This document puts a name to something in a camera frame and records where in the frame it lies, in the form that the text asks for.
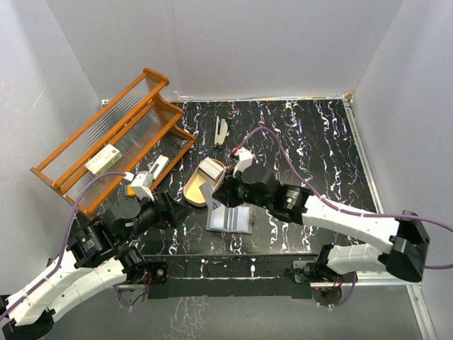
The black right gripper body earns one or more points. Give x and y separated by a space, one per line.
237 193

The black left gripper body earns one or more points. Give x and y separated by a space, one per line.
152 213

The black right arm base motor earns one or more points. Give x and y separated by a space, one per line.
308 272

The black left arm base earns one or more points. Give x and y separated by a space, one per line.
137 288

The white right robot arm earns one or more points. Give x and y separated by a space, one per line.
396 245

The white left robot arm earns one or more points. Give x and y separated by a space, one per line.
96 257

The stack of white cards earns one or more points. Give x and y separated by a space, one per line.
211 168

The orange yellow small object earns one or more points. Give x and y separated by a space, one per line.
129 192

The white stapler on table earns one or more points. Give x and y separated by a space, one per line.
221 131

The white box on rack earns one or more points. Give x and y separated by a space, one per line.
101 162

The beige oval plastic tray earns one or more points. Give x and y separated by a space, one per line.
191 190

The white stapler near rack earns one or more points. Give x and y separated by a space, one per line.
158 166

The orange wooden rack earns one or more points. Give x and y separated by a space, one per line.
138 122

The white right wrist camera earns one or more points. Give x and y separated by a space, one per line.
244 159

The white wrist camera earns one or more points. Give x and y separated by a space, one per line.
141 185
244 159

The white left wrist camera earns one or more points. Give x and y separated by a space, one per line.
141 185

